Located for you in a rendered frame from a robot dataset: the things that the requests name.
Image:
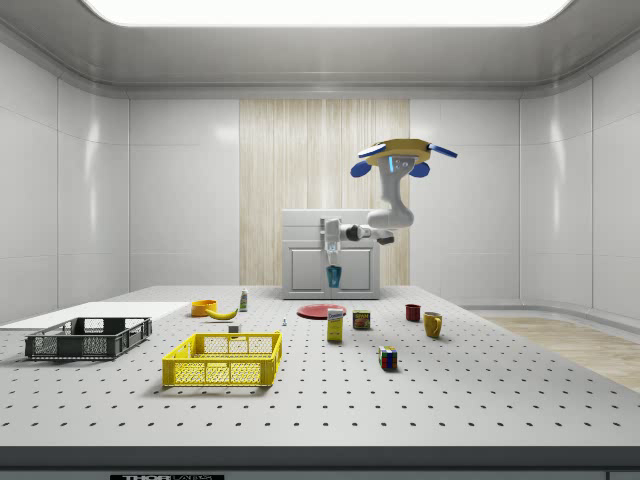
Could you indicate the red plate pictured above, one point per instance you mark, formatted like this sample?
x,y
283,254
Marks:
x,y
315,312

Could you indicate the yellow mug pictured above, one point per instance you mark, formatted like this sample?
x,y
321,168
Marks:
x,y
432,325

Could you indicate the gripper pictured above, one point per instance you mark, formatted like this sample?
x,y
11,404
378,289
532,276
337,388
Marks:
x,y
331,256

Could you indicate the yellow basket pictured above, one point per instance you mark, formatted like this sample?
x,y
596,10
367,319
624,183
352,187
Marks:
x,y
220,372

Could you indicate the yellow white box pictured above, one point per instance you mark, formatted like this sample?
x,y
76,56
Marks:
x,y
335,326

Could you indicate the dark grey basket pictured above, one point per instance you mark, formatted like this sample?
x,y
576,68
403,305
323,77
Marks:
x,y
70,347

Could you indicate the grey cube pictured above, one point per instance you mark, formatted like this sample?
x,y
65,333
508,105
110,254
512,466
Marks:
x,y
234,328

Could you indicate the red mug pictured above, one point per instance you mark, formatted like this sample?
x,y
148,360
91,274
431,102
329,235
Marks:
x,y
412,312

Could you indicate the small white bottle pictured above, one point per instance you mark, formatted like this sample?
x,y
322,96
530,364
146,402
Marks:
x,y
244,301

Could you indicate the white cabinet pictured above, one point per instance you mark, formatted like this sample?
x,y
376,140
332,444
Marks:
x,y
305,255

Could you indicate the blue mug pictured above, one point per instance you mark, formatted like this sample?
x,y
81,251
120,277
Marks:
x,y
334,277

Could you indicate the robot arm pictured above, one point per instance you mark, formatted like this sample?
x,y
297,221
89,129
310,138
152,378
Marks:
x,y
392,192

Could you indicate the puzzle cube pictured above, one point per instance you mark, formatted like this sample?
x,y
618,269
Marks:
x,y
388,358

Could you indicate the banana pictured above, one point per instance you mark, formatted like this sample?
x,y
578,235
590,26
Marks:
x,y
222,315

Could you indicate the yellow bowl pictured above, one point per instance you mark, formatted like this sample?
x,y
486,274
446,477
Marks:
x,y
201,307

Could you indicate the flat-sided can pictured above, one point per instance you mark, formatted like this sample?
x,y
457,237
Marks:
x,y
361,320

